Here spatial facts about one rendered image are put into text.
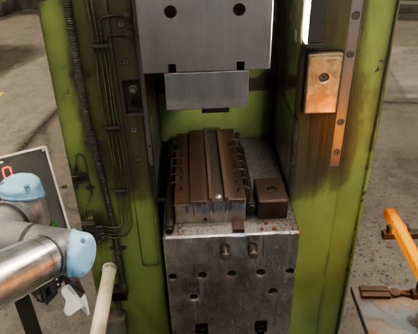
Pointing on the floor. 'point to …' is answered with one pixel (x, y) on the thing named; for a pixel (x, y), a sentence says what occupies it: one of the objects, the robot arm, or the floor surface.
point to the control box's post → (28, 315)
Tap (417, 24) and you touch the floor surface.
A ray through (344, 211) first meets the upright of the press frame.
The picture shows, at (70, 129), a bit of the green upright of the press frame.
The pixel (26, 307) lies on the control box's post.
